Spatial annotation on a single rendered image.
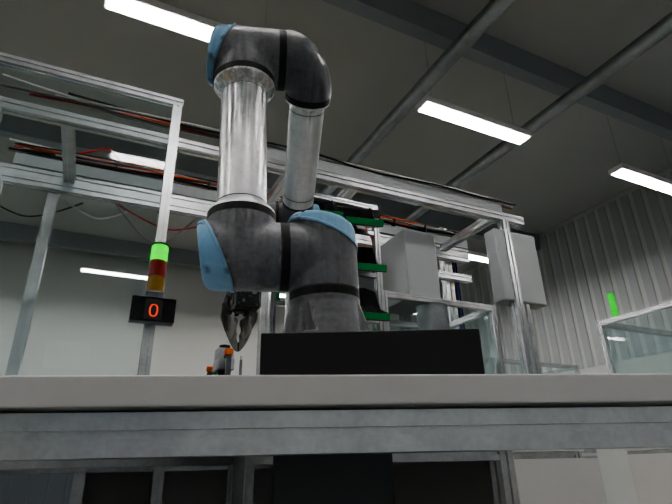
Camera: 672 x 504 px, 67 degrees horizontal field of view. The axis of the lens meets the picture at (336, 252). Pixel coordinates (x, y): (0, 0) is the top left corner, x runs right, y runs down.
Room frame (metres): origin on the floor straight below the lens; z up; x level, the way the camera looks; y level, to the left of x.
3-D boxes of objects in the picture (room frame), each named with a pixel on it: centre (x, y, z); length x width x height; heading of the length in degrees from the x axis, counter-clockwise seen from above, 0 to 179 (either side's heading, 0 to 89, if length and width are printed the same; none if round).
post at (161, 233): (1.43, 0.55, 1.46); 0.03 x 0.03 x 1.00; 26
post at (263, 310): (2.55, 0.39, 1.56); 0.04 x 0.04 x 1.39; 26
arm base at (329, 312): (0.80, 0.02, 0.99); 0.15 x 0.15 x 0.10
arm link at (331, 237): (0.79, 0.03, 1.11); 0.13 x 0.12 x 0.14; 100
